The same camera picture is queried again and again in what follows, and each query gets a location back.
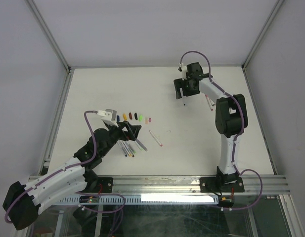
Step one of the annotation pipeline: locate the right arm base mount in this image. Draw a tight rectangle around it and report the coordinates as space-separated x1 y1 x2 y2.
199 166 245 195

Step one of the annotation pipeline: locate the controller board with LEDs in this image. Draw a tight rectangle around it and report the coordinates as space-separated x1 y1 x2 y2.
79 196 99 203

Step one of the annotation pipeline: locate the brown cap marker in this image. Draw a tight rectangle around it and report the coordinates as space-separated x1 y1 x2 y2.
125 141 135 157

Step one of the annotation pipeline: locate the blue marker pen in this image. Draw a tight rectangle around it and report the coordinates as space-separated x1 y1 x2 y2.
118 141 128 157

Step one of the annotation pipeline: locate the yellow marker pen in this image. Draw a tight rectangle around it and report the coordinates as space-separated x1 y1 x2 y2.
122 141 132 157

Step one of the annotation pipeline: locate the grey pen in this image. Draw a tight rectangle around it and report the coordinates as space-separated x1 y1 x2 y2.
136 139 148 151

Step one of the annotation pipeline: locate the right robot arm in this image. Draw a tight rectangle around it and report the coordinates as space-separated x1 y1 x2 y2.
174 62 248 191

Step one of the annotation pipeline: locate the pink cap marker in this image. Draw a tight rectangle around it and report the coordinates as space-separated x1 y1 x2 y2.
205 95 214 111

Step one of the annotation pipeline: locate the small black cap marker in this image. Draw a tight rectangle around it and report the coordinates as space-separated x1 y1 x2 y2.
181 89 186 106

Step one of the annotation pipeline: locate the light green cap marker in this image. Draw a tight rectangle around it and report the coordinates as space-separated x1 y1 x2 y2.
135 141 143 151

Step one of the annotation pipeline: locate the purple cap marker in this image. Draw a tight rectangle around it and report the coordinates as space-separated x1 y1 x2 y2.
149 130 163 147

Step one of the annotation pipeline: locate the slotted cable duct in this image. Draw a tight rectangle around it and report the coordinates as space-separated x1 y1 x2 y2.
56 194 218 205

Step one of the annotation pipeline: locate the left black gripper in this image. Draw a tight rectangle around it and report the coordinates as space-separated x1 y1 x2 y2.
100 120 140 157

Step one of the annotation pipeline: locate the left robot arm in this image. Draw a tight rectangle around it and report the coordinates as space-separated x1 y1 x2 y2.
2 121 142 230

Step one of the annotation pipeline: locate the aluminium front rail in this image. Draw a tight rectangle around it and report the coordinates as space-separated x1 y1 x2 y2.
28 174 290 197

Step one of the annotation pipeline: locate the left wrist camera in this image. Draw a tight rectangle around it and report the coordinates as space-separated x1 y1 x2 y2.
96 109 118 127

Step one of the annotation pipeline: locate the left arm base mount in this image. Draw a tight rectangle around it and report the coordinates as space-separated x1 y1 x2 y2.
82 170 113 194

